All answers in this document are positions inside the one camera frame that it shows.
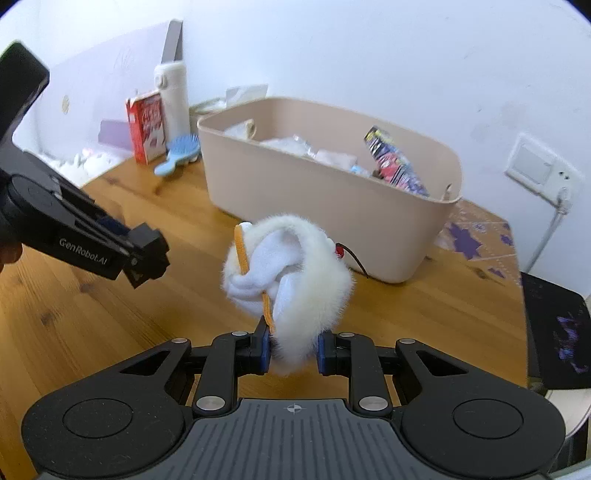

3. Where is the wooden desk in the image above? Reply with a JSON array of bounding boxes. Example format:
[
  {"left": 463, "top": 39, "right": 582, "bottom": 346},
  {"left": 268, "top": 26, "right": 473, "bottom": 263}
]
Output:
[{"left": 0, "top": 156, "right": 530, "bottom": 480}]

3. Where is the blue hairbrush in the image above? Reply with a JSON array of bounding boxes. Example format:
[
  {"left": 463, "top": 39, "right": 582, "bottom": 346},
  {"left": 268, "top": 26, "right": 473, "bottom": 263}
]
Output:
[{"left": 153, "top": 133, "right": 202, "bottom": 176}]

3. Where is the white fluffy sock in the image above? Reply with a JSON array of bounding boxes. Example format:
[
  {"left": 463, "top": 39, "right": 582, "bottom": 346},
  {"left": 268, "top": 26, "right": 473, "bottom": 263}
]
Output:
[{"left": 222, "top": 213, "right": 357, "bottom": 366}]

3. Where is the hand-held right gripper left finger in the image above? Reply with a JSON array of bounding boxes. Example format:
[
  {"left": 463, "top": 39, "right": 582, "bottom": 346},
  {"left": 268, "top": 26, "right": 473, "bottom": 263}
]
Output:
[{"left": 119, "top": 318, "right": 273, "bottom": 414}]

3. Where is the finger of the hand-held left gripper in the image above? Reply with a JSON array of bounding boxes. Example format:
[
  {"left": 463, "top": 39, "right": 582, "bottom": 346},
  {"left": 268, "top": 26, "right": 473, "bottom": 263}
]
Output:
[
  {"left": 121, "top": 223, "right": 171, "bottom": 289},
  {"left": 96, "top": 213, "right": 134, "bottom": 239}
]

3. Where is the yellow tissue pack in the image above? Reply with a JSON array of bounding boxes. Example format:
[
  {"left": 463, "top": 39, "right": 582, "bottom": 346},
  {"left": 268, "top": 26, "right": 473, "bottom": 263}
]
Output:
[{"left": 225, "top": 84, "right": 269, "bottom": 110}]

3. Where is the kraft tissue box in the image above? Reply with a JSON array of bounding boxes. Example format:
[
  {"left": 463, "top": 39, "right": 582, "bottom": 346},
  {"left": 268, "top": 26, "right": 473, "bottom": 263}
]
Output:
[{"left": 189, "top": 96, "right": 228, "bottom": 117}]

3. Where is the beige plastic storage basket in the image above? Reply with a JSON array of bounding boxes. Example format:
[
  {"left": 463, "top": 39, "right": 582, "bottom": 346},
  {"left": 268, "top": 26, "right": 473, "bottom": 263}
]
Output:
[{"left": 197, "top": 95, "right": 463, "bottom": 284}]

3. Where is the lavender cushion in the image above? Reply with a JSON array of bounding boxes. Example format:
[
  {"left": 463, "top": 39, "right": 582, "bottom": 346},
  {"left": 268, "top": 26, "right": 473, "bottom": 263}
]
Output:
[{"left": 99, "top": 119, "right": 138, "bottom": 151}]

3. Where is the white thermos bottle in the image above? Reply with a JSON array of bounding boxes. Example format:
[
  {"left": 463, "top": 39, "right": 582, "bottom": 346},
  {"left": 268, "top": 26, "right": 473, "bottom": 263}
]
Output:
[{"left": 153, "top": 59, "right": 190, "bottom": 140}]

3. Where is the white wall switch socket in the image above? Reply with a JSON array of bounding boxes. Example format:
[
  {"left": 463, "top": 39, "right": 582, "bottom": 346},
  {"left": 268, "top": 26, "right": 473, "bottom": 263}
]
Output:
[{"left": 504, "top": 132, "right": 584, "bottom": 198}]

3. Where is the black board with purple print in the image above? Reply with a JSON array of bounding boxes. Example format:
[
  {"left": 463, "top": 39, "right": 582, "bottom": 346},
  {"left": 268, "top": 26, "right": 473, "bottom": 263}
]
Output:
[{"left": 520, "top": 271, "right": 591, "bottom": 394}]

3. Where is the red white carton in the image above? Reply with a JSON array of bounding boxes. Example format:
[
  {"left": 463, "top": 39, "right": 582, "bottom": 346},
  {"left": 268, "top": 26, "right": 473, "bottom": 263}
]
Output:
[{"left": 124, "top": 90, "right": 168, "bottom": 165}]

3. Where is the dark colourful snack packet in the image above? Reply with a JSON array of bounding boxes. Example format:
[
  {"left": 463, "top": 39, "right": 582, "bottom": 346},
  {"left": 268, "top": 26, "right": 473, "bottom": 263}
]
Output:
[{"left": 363, "top": 126, "right": 431, "bottom": 199}]

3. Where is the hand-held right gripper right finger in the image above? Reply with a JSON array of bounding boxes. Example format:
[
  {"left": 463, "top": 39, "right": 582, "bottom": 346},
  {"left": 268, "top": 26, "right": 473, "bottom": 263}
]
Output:
[{"left": 316, "top": 330, "right": 472, "bottom": 415}]

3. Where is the purple flower patterned mat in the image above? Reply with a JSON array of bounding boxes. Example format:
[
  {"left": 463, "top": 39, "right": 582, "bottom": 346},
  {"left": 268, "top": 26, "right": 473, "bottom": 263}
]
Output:
[{"left": 435, "top": 198, "right": 523, "bottom": 297}]

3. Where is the clear plastic packet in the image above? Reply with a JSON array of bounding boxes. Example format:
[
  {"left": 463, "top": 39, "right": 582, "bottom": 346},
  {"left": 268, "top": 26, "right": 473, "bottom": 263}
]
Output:
[{"left": 261, "top": 133, "right": 320, "bottom": 161}]

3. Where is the lavender board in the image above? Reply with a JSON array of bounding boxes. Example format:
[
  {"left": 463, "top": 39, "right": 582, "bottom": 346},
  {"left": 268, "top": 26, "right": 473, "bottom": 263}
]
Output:
[{"left": 13, "top": 18, "right": 184, "bottom": 158}]

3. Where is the white round container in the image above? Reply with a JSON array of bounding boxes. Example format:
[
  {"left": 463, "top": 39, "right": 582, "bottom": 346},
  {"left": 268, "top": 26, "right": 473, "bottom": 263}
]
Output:
[{"left": 546, "top": 387, "right": 591, "bottom": 464}]

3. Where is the white plug with cable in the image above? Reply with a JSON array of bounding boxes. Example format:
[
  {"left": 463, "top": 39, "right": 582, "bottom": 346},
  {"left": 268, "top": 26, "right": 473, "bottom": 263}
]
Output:
[{"left": 525, "top": 186, "right": 574, "bottom": 274}]

